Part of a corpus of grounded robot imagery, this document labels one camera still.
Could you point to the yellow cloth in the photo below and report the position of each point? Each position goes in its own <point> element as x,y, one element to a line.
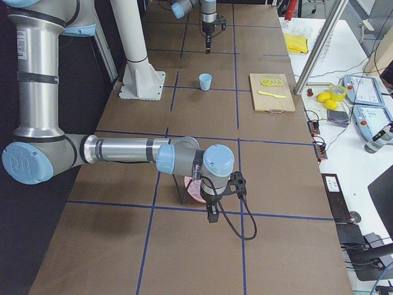
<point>296,44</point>

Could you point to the aluminium frame post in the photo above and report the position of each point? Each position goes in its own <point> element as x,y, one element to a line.
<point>327,29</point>

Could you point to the lower teach pendant tablet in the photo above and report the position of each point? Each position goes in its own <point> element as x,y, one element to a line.
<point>370,119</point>

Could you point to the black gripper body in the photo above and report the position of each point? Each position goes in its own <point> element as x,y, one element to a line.
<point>210,200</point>
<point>207,27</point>

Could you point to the yellow tape roll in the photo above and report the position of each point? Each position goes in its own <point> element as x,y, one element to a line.
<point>337,93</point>

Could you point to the purple notebook stack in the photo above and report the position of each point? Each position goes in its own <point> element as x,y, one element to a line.
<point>340,118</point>

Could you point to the light blue paper cup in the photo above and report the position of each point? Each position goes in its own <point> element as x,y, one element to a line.
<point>205,80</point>

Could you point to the bamboo cutting board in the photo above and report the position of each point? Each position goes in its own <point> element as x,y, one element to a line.
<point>262,103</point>

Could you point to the yellow plastic knife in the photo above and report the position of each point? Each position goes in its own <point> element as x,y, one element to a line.
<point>271,94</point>

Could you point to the pile of clear ice cubes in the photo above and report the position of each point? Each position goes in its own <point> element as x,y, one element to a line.
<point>194,190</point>

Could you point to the teach pendant tablet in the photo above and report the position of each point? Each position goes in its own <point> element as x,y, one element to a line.
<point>363,90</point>
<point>370,119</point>

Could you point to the upper teach pendant tablet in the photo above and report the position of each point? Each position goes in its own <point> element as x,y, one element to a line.
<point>363,90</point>

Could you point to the whole yellow lemon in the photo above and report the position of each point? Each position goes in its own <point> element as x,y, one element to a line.
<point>323,96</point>
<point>330,105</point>

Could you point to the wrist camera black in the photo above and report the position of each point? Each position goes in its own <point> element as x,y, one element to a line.
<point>236,185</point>
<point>221,21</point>

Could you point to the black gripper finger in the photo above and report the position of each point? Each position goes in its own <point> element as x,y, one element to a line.
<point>208,42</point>
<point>212,211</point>

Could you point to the pink bowl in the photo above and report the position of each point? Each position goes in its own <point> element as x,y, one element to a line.
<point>187,181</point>

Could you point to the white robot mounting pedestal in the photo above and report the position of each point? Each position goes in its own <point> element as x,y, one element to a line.
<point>140,80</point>

